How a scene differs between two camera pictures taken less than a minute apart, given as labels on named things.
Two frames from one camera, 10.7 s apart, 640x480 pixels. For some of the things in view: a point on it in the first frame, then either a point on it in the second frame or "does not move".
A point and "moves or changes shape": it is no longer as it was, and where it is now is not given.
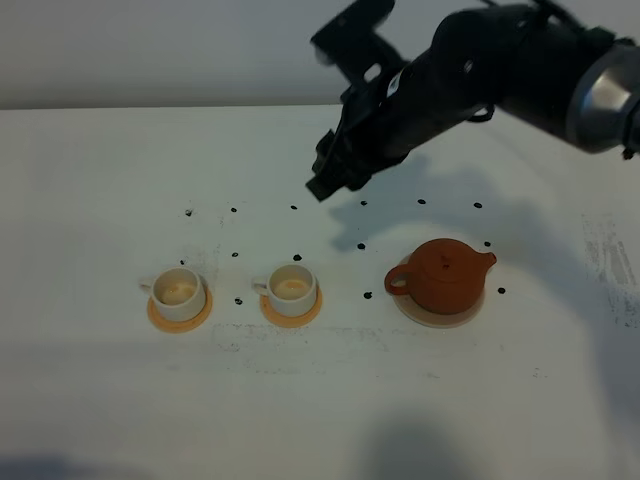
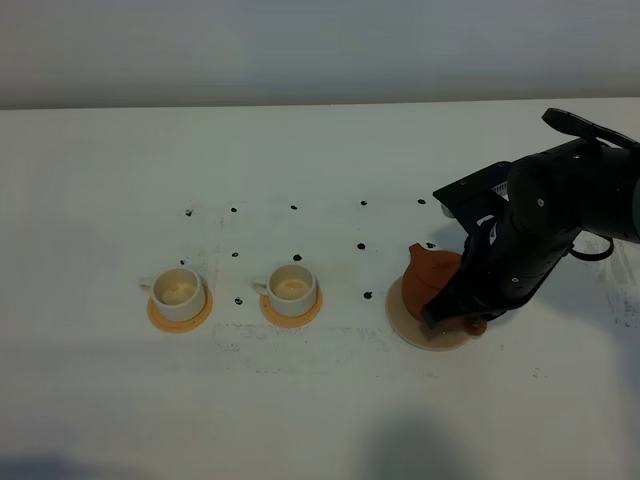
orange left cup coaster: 175,326 does not move
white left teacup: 179,293 does not move
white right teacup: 291,289 does not move
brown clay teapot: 444,276 moves or changes shape
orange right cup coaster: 285,321 does not move
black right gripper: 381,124 -> 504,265
